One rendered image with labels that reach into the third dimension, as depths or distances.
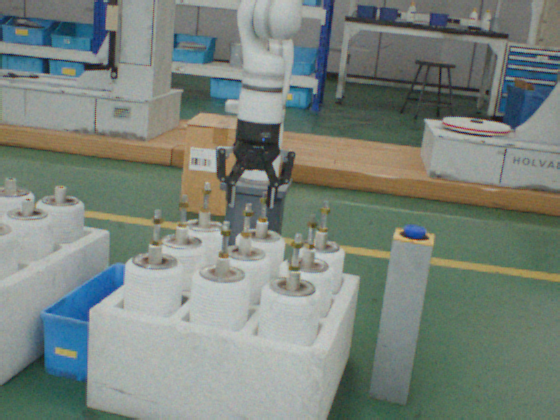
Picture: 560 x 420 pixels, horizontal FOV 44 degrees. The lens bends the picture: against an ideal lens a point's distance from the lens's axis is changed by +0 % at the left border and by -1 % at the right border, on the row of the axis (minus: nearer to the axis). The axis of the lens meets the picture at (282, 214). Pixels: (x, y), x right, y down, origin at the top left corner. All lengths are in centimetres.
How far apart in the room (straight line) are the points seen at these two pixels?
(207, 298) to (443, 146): 207
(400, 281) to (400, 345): 12
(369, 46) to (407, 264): 818
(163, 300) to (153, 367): 11
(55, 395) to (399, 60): 838
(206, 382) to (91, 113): 226
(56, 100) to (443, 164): 173
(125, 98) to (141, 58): 19
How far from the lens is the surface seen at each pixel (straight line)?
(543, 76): 652
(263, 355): 110
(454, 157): 307
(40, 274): 136
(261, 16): 116
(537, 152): 313
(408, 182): 300
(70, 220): 149
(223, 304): 112
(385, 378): 134
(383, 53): 936
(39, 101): 336
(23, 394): 131
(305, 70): 570
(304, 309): 109
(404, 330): 129
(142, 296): 116
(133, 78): 325
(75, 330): 130
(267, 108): 117
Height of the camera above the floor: 66
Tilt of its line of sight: 15 degrees down
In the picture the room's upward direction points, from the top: 6 degrees clockwise
